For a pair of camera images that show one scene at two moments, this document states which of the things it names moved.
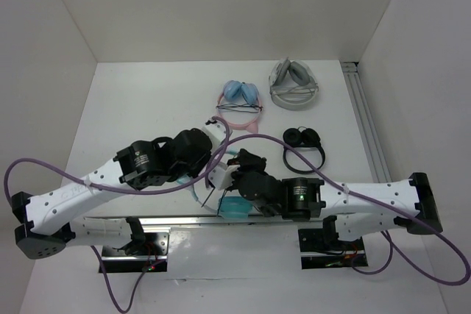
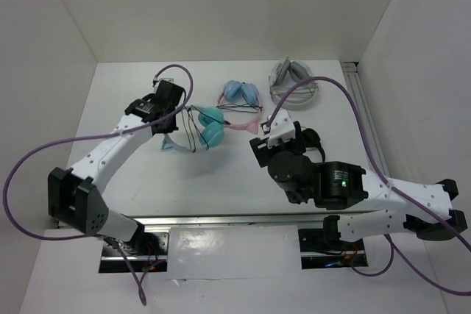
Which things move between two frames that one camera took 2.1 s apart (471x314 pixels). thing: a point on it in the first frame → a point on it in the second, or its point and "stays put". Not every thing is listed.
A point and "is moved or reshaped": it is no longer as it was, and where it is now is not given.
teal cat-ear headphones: (238, 207) is moved or reshaped
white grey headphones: (292, 84) stays put
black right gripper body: (257, 163) → (261, 150)
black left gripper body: (190, 170) → (172, 121)
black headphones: (299, 137) stays put
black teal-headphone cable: (220, 207) → (190, 120)
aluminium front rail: (135, 221) stays put
